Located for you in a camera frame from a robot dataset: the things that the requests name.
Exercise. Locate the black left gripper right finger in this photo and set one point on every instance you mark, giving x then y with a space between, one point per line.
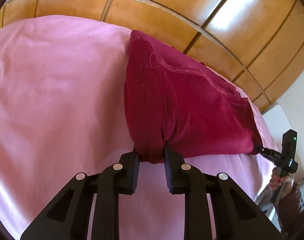
215 206

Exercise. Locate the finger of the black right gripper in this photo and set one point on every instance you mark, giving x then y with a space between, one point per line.
265 152

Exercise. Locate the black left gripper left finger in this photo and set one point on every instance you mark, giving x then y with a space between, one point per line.
87 207

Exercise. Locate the dark red garment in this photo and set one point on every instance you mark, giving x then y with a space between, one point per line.
172 101

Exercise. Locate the dark red sleeve forearm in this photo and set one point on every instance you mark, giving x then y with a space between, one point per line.
290 212

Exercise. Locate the person's right hand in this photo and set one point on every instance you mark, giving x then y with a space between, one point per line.
276 181

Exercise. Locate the pink bed cover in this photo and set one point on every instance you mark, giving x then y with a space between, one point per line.
62 112

